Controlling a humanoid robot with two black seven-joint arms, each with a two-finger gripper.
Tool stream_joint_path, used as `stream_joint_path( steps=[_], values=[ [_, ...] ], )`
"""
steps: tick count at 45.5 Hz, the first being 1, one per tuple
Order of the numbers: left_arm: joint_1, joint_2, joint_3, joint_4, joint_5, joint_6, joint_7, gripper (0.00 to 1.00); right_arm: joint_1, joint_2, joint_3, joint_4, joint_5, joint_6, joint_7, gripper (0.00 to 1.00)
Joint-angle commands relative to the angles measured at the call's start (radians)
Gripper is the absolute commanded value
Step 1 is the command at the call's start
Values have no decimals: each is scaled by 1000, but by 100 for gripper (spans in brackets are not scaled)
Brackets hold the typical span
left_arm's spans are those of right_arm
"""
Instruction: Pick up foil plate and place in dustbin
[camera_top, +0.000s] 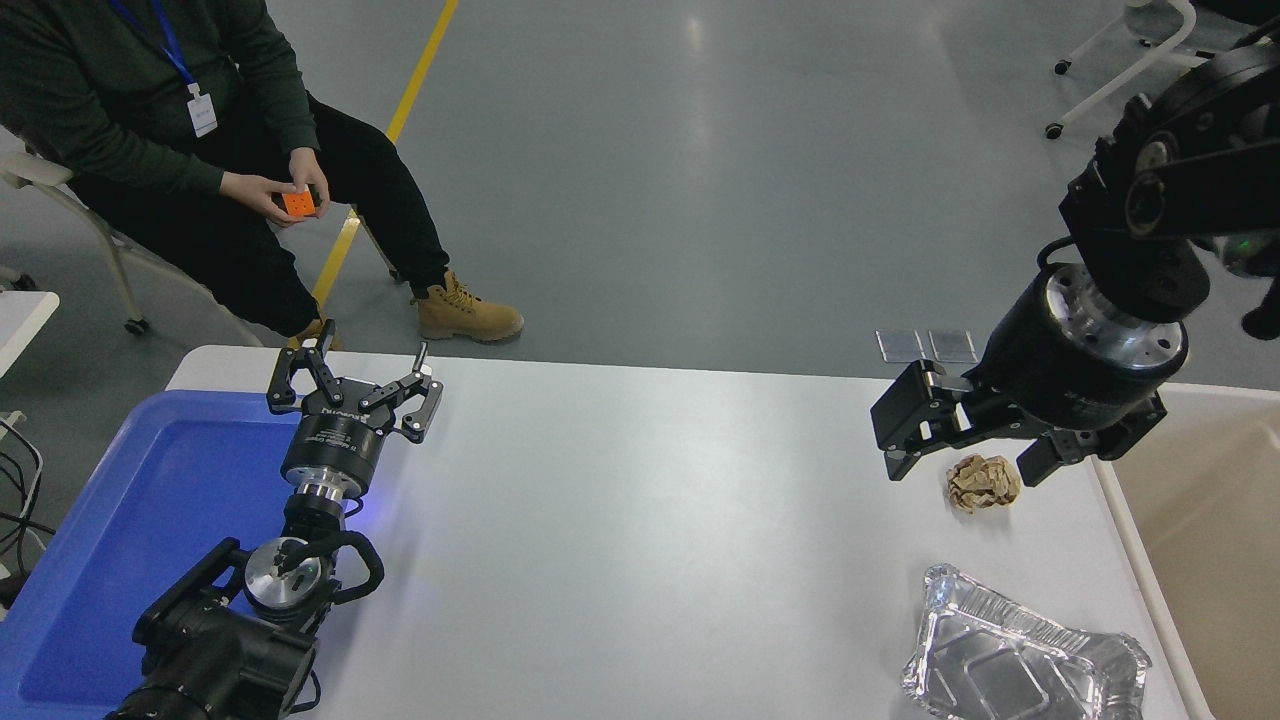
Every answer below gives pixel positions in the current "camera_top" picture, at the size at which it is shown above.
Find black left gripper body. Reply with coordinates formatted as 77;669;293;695
281;398;397;497

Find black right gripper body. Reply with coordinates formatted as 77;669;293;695
974;278;1163;433

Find silver foil tray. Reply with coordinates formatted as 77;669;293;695
900;563;1154;720

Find person's right hand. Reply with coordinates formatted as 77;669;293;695
221;171;302;230

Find person's left hand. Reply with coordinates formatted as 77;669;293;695
289;147;331;214

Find crumpled tan paper ball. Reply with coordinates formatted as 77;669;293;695
946;454;1022;515

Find large pale bin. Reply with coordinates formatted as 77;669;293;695
1090;383;1280;720

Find blue plastic tray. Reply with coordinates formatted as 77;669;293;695
0;390;336;720

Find pale folding chair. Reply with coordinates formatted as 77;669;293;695
0;125;406;347

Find white wheeled chair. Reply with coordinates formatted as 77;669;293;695
1045;0;1206;140

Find small white table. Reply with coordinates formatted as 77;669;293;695
0;290;61;379

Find seated person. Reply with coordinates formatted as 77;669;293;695
0;0;526;347

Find black cables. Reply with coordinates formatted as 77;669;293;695
0;410;47;593

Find blue lanyard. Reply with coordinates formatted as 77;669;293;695
108;0;201;93

